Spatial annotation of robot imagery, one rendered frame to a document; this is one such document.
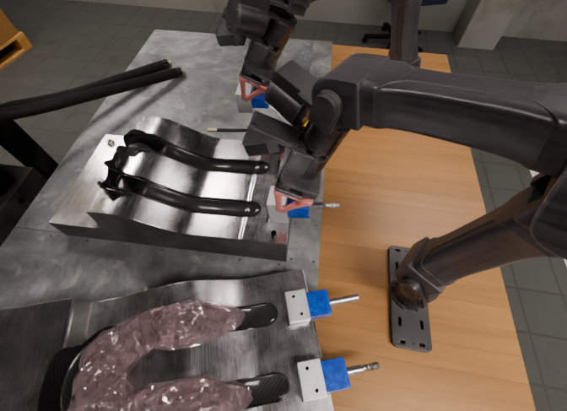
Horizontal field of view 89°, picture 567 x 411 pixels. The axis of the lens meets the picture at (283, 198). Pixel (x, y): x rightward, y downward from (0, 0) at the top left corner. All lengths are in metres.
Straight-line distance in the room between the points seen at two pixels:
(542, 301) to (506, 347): 1.16
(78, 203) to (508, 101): 0.74
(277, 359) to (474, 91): 0.45
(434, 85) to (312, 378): 0.42
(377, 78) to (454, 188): 0.55
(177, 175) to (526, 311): 1.62
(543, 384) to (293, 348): 1.35
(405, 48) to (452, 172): 0.34
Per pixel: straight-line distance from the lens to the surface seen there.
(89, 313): 0.62
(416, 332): 0.63
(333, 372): 0.52
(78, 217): 0.74
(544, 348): 1.79
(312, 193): 0.44
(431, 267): 0.48
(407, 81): 0.32
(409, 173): 0.82
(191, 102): 0.98
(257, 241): 0.55
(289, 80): 0.41
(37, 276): 0.80
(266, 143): 0.43
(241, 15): 0.58
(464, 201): 0.83
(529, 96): 0.31
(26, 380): 0.60
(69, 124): 2.53
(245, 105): 0.74
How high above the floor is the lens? 1.39
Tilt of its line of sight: 57 degrees down
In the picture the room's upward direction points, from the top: straight up
